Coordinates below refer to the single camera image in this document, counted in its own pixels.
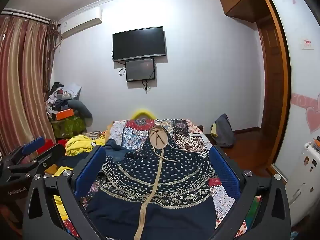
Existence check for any large black wall television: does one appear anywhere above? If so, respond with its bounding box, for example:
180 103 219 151
112 26 167 62

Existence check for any grey bag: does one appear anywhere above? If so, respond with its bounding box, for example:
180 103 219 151
214 114 236 148

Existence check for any curtain rail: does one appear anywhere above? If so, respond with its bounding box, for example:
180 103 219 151
0 8 59 26

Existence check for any green patterned cloth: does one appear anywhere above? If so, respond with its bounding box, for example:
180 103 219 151
51 116 87 139

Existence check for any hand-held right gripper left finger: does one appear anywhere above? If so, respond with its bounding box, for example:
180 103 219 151
22 145 108 240

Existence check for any pile of mixed clothes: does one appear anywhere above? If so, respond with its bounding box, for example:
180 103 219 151
45 81 83 120

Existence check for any wooden overhead cabinet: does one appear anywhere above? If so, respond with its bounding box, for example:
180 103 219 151
218 0 270 24

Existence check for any patchwork blanket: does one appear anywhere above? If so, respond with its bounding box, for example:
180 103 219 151
62 119 263 240

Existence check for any wooden door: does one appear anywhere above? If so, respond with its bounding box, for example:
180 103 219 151
257 17 277 132

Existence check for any pink heart sticker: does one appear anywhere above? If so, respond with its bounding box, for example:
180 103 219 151
291 92 320 134

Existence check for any navy patterned hoodie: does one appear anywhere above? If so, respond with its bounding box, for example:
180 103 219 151
85 125 218 240

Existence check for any striped red curtain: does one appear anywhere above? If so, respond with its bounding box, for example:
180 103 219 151
0 15 62 155

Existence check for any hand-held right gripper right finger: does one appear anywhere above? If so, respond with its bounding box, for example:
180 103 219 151
209 145 299 240

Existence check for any orange box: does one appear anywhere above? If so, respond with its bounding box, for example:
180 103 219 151
55 108 75 121

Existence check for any white air conditioner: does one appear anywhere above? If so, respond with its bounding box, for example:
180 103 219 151
60 6 103 39

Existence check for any red cloth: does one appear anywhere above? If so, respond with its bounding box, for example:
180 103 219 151
37 139 67 155

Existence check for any white appliance with stickers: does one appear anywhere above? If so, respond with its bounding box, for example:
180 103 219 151
285 136 320 228

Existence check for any white sliding wardrobe door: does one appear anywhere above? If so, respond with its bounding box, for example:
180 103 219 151
259 0 320 228

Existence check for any small black wall monitor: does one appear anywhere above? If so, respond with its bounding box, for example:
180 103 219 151
125 58 156 82

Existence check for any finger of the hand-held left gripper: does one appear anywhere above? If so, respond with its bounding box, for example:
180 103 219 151
4 137 46 164
7 144 66 178

